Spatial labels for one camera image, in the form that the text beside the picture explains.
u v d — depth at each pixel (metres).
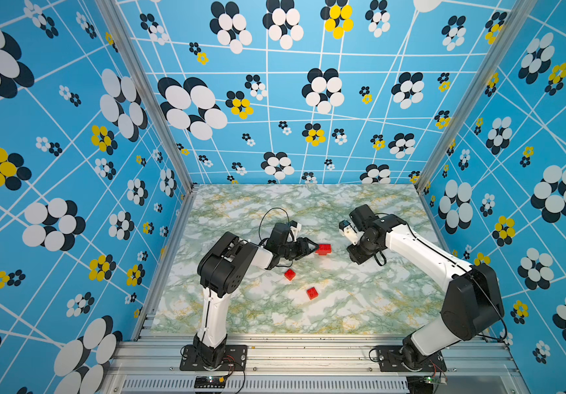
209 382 0.72
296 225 0.94
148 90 0.85
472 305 0.43
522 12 0.68
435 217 1.12
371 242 0.63
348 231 0.80
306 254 0.87
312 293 0.86
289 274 0.90
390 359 0.73
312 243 0.92
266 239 0.82
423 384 0.70
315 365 0.74
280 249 0.81
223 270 0.54
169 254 1.01
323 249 0.94
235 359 0.73
